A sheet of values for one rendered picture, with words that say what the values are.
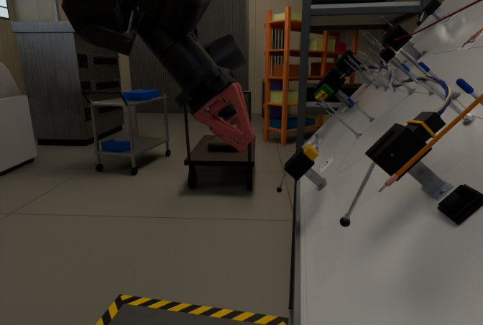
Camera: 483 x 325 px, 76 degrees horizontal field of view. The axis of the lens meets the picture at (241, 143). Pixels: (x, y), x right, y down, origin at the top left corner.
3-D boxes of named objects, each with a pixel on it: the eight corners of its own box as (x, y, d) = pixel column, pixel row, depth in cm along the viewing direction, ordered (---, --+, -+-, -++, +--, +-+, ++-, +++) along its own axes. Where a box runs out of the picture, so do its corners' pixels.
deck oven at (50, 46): (99, 147, 480) (85, 21, 436) (31, 146, 487) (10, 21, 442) (135, 129, 618) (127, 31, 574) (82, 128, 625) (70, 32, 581)
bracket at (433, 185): (421, 188, 42) (394, 163, 42) (435, 175, 41) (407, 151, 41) (438, 200, 37) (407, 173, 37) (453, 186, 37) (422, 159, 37)
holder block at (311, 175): (297, 204, 81) (268, 180, 81) (330, 172, 77) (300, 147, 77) (297, 212, 76) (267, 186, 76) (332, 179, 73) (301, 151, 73)
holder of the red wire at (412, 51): (420, 46, 93) (394, 22, 93) (429, 52, 82) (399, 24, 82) (406, 59, 96) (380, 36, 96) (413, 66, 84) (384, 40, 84)
